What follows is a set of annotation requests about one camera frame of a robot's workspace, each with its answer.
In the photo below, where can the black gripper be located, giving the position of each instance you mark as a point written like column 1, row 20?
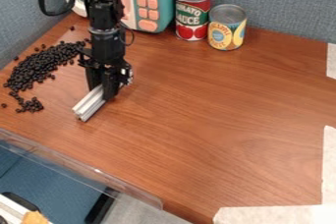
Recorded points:
column 111, row 66

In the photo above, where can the silver metal bar tool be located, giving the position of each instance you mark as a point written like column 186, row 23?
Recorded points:
column 88, row 104

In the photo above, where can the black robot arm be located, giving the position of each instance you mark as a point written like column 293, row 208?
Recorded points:
column 104, row 15

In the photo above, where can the pile of black bits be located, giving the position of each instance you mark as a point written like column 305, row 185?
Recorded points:
column 37, row 66

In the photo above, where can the teal toy microwave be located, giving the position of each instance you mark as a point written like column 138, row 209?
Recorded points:
column 159, row 2

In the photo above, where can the red tomato can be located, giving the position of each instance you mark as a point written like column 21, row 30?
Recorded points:
column 192, row 15

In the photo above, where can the yellow pineapple can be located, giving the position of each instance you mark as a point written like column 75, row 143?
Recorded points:
column 226, row 28

